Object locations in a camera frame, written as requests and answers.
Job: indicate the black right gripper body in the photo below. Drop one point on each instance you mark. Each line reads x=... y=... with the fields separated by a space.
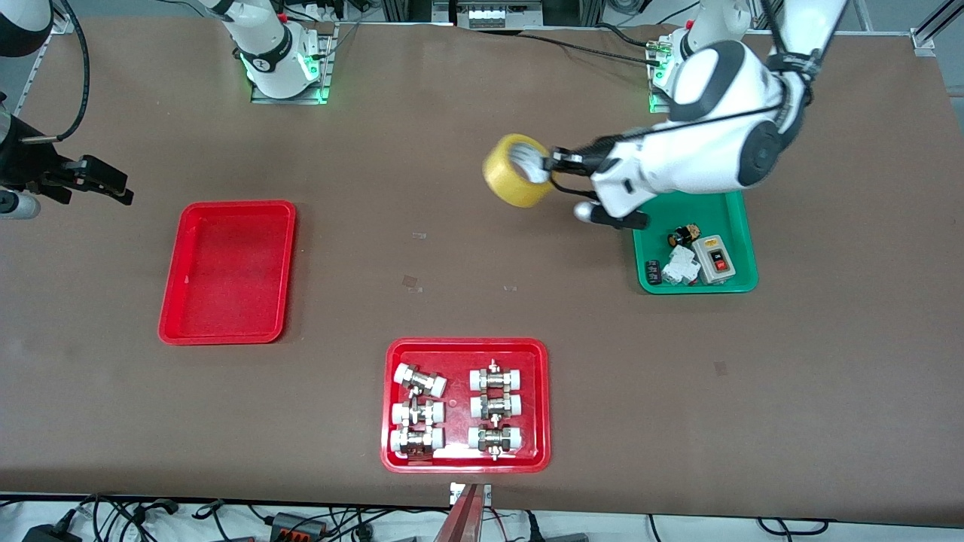
x=22 y=164

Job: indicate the yellow packing tape roll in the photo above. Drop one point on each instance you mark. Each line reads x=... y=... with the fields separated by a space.
x=501 y=177

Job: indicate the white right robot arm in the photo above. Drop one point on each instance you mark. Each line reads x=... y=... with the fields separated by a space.
x=267 y=53

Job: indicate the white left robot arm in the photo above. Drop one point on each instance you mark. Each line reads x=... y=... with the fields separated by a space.
x=708 y=158

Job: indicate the empty red plastic tray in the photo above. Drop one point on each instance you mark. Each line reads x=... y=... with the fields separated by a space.
x=226 y=278

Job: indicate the green plastic tray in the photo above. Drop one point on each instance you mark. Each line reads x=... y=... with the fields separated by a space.
x=742 y=260

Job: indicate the clear tape scrap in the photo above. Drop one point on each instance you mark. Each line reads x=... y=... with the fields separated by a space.
x=411 y=283

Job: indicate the red tray holding fittings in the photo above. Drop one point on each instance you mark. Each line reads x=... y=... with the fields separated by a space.
x=458 y=354

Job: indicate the black and gold round component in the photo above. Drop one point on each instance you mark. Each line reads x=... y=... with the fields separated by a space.
x=684 y=235

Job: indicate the small black terminal block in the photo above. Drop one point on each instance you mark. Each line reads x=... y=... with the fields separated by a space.
x=654 y=272

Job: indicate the white circuit breaker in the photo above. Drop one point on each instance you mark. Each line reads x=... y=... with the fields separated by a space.
x=681 y=265

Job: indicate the white power strip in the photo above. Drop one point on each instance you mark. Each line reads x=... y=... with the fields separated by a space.
x=493 y=15

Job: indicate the metal pipe fitting white caps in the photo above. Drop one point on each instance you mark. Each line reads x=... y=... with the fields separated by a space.
x=495 y=439
x=420 y=380
x=495 y=406
x=416 y=412
x=416 y=440
x=495 y=378

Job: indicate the black power adapter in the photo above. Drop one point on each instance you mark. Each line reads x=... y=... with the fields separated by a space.
x=45 y=534

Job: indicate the red metal bar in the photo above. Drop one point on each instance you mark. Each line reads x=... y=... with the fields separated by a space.
x=461 y=523

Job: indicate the grey push-button switch box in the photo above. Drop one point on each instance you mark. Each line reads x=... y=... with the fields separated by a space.
x=714 y=260

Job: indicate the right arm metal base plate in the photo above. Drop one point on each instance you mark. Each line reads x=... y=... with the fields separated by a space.
x=325 y=68

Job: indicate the small metal bracket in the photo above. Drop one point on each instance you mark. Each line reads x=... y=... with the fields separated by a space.
x=486 y=494

